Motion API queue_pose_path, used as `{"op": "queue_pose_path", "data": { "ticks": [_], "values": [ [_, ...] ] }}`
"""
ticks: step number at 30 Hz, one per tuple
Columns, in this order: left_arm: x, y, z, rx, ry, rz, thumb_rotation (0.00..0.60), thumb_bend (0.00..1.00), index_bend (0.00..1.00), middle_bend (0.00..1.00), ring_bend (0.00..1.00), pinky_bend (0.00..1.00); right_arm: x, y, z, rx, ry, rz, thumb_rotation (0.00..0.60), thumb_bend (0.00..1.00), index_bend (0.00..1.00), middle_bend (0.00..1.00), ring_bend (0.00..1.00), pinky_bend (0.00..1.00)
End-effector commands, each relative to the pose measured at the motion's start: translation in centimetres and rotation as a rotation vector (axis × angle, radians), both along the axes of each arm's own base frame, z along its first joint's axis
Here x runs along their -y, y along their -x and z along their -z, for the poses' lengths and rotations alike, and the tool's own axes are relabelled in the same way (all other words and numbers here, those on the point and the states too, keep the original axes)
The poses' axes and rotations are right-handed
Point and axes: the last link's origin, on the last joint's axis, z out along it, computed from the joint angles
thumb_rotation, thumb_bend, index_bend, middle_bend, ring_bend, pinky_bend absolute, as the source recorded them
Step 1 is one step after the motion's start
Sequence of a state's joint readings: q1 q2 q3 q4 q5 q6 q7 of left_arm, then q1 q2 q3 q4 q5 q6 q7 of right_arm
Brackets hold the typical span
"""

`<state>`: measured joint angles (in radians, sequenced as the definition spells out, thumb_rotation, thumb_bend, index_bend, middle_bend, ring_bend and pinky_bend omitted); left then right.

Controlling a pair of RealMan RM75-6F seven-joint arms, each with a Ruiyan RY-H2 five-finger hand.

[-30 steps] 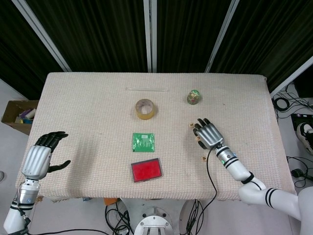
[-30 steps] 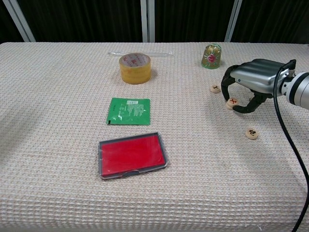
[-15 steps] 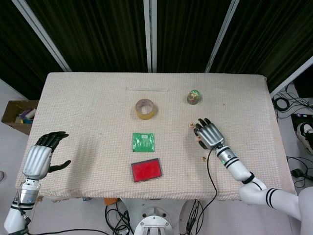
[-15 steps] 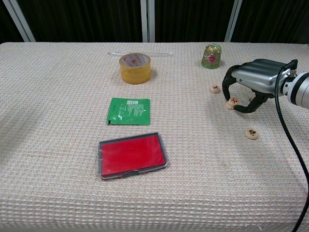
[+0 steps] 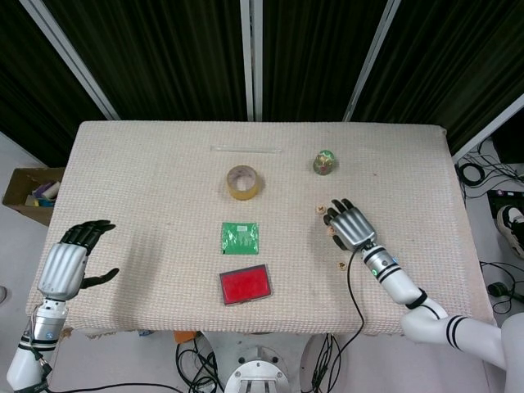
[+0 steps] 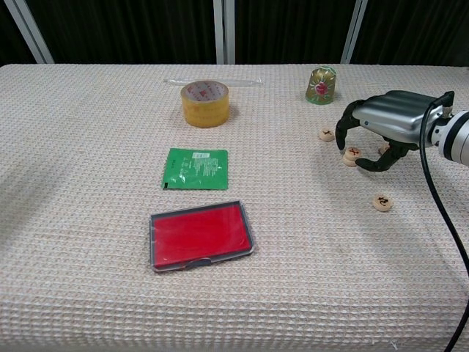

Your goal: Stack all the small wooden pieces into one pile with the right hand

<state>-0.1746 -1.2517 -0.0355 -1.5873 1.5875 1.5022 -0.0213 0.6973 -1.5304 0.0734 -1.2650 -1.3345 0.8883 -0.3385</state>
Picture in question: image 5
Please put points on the green foil sachet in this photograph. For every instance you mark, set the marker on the green foil sachet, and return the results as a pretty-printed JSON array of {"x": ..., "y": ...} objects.
[{"x": 241, "y": 241}]

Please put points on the yellow packing tape roll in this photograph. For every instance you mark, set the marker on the yellow packing tape roll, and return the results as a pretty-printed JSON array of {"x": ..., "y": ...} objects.
[{"x": 245, "y": 194}]

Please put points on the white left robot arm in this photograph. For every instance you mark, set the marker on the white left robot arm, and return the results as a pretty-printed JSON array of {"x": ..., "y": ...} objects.
[{"x": 45, "y": 323}]

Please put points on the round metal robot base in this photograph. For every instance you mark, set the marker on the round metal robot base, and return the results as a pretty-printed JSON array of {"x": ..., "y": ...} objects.
[{"x": 258, "y": 372}]

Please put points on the black curtain panel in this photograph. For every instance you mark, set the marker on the black curtain panel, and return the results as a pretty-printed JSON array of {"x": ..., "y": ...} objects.
[
  {"x": 315, "y": 53},
  {"x": 163, "y": 53},
  {"x": 450, "y": 53},
  {"x": 24, "y": 82}
]

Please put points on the beige waffle tablecloth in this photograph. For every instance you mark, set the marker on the beige waffle tablecloth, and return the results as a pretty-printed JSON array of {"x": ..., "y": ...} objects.
[{"x": 143, "y": 184}]

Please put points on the small orange object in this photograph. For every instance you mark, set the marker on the small orange object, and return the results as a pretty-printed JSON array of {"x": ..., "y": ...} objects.
[{"x": 184, "y": 336}]

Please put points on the wooden chess piece black character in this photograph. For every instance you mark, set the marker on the wooden chess piece black character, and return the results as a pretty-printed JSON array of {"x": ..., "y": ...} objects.
[
  {"x": 341, "y": 266},
  {"x": 319, "y": 209}
]

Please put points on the wooden chess piece red character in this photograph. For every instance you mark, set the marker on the wooden chess piece red character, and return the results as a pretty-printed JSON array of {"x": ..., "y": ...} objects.
[{"x": 331, "y": 231}]

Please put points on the purple object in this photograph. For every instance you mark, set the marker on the purple object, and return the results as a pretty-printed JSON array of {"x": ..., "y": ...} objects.
[{"x": 43, "y": 189}]

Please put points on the black power strip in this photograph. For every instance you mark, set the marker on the black power strip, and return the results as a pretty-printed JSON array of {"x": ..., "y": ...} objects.
[{"x": 505, "y": 196}]

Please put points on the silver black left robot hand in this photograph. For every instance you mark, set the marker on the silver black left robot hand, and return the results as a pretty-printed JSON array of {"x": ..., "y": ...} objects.
[{"x": 61, "y": 270}]

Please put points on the red flat case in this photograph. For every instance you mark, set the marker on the red flat case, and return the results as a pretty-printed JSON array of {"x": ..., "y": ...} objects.
[{"x": 245, "y": 285}]

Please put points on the brown cardboard box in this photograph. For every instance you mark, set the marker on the brown cardboard box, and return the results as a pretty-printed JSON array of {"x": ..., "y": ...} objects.
[{"x": 16, "y": 192}]

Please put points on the black white sneaker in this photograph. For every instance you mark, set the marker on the black white sneaker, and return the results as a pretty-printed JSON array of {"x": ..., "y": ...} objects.
[{"x": 509, "y": 221}]

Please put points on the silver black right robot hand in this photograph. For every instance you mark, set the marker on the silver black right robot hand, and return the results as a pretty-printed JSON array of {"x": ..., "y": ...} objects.
[{"x": 354, "y": 227}]

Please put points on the yellow object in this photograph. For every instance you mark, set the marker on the yellow object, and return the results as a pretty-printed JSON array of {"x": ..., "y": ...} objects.
[{"x": 36, "y": 201}]

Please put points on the clear plastic tube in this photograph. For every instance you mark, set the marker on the clear plastic tube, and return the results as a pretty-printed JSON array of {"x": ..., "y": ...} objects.
[{"x": 245, "y": 150}]

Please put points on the white partition frame post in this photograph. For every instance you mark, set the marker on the white partition frame post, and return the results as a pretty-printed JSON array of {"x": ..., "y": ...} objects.
[
  {"x": 487, "y": 127},
  {"x": 73, "y": 61},
  {"x": 247, "y": 61},
  {"x": 372, "y": 61}
]

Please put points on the gold foil wrapped candy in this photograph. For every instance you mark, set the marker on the gold foil wrapped candy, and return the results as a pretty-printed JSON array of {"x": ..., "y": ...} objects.
[{"x": 324, "y": 163}]

